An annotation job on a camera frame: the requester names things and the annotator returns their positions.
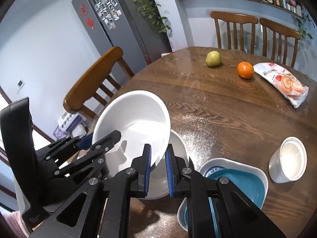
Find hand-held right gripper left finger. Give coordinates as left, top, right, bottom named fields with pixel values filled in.
left=30, top=151, right=152, bottom=238

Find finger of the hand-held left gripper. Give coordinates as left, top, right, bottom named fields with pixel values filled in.
left=36, top=135, right=93, bottom=169
left=53, top=130, right=122, bottom=179

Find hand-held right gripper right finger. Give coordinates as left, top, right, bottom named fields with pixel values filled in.
left=165, top=144, right=293, bottom=238

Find large pale grey bowl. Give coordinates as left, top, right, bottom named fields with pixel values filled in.
left=104, top=129, right=191, bottom=200

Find medium white bowl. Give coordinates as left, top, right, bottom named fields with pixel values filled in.
left=92, top=90, right=171, bottom=174

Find plain blue plate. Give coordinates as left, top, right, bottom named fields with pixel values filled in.
left=184, top=167, right=265, bottom=231

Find small deep white bowl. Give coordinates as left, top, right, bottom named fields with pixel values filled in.
left=268, top=136, right=307, bottom=184

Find white printed cartons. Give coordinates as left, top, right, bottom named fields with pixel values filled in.
left=53, top=111, right=88, bottom=139

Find wooden chair with curved backrest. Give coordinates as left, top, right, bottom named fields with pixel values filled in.
left=63, top=46, right=135, bottom=119

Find pink garment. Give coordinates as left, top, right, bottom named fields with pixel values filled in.
left=0, top=209, right=28, bottom=238

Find grey refrigerator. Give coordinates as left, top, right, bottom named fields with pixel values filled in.
left=71, top=0, right=172, bottom=66

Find green pear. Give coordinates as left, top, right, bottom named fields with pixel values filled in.
left=203, top=51, right=222, bottom=67

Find orange tangerine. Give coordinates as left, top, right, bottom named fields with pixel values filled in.
left=237, top=61, right=254, bottom=79

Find cluster of fridge photos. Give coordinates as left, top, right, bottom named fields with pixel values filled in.
left=90, top=0, right=122, bottom=29

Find long trailing green vine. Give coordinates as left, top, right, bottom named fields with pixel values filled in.
left=117, top=0, right=172, bottom=35

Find white snack bag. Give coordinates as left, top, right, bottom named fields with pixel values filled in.
left=253, top=62, right=309, bottom=108

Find wooden slatted dining chair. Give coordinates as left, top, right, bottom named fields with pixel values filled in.
left=259, top=17, right=301, bottom=68
left=210, top=11, right=259, bottom=55

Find small trailing green vine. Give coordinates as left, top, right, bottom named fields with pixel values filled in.
left=295, top=12, right=314, bottom=40

